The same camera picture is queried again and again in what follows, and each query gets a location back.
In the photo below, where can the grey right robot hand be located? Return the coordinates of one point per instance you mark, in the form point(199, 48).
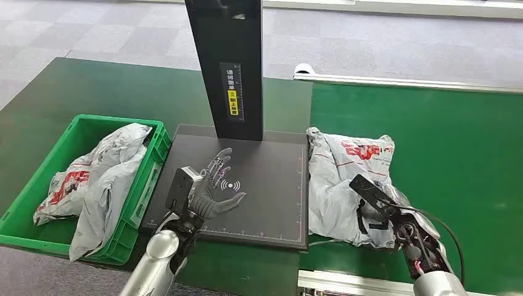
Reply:
point(369, 214)

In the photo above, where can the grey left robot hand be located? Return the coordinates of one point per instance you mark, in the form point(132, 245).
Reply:
point(206, 200)

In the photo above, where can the large grey mailer bag package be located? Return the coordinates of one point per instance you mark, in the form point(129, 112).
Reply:
point(335, 184)

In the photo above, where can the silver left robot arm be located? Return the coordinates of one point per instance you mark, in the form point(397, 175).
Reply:
point(157, 257)

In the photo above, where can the black inbound scanner machine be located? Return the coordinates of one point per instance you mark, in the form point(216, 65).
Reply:
point(265, 184)

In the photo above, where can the green conveyor belt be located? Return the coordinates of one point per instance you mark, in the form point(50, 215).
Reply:
point(457, 163)

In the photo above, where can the plain grey mailer bag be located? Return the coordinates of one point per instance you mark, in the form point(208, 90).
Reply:
point(102, 204)

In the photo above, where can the yellow and black label sticker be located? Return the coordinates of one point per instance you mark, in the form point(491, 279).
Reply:
point(232, 92)

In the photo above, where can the grey mailer bag red print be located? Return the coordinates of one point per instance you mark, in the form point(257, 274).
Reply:
point(67, 186)

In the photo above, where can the green plastic crate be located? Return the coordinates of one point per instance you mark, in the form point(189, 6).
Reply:
point(77, 135)

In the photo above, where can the white baseboard strip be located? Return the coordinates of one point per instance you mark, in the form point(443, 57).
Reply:
point(408, 7)

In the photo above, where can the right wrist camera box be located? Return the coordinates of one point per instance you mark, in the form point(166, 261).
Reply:
point(372, 192)

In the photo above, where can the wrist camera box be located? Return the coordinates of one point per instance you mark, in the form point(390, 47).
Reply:
point(179, 188)
point(372, 192)

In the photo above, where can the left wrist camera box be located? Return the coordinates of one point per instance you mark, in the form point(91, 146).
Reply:
point(179, 188)

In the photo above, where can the short silver conveyor rail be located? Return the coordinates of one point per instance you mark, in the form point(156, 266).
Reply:
point(347, 284)

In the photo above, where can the long silver conveyor rail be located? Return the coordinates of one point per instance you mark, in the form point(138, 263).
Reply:
point(408, 81)

